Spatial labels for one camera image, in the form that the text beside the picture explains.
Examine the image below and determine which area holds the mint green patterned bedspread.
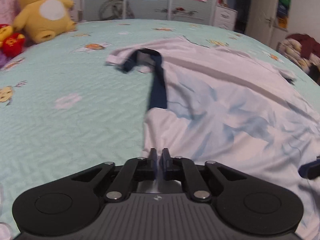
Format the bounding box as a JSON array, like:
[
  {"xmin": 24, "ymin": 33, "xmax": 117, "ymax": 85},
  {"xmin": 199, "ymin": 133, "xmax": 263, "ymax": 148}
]
[{"xmin": 1, "ymin": 20, "xmax": 319, "ymax": 239}]

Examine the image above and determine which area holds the white drawer cabinet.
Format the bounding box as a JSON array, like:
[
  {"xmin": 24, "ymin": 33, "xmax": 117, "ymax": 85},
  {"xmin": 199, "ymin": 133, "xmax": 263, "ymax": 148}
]
[{"xmin": 213, "ymin": 5, "xmax": 238, "ymax": 31}]

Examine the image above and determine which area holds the pile of dark red clothes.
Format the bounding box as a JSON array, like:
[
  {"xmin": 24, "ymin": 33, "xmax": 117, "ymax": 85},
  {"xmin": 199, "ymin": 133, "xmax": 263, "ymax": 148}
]
[{"xmin": 276, "ymin": 34, "xmax": 320, "ymax": 85}]

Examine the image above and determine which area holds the pink patterned pillow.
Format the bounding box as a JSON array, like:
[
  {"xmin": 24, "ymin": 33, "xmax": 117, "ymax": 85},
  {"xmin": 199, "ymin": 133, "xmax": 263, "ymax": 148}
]
[{"xmin": 0, "ymin": 0, "xmax": 21, "ymax": 25}]

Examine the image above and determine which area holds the purple plush toy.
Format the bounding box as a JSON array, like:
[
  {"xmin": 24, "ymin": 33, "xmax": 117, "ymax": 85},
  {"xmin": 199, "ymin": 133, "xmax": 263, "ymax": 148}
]
[{"xmin": 0, "ymin": 53, "xmax": 11, "ymax": 68}]

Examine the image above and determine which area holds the red yellow plush toy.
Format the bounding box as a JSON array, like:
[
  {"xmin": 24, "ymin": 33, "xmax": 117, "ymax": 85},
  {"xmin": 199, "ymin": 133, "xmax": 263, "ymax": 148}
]
[{"xmin": 0, "ymin": 24, "xmax": 25, "ymax": 58}]

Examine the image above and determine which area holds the grey sliding wardrobe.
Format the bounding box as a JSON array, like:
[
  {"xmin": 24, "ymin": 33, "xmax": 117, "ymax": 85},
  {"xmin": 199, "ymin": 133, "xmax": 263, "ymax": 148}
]
[{"xmin": 80, "ymin": 0, "xmax": 216, "ymax": 25}]

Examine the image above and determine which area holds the white shirt with navy trim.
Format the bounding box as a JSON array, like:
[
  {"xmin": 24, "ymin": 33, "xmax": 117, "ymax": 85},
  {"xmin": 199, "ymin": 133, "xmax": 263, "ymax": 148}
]
[{"xmin": 106, "ymin": 37, "xmax": 319, "ymax": 239}]

